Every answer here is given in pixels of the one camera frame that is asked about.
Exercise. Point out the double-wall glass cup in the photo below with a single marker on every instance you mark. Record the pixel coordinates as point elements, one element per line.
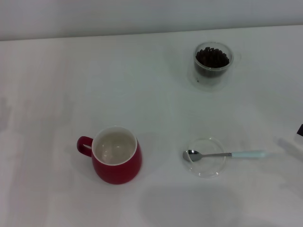
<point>209,81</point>

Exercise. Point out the red ceramic mug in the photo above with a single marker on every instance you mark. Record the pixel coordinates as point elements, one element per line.
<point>113,172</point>

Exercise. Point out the glass cup of coffee beans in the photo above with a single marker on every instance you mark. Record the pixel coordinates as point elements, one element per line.
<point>211,58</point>

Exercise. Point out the round clear glass dish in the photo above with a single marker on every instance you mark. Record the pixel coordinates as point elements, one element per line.
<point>208,171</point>

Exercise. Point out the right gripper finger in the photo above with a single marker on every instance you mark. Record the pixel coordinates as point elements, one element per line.
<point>301,131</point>

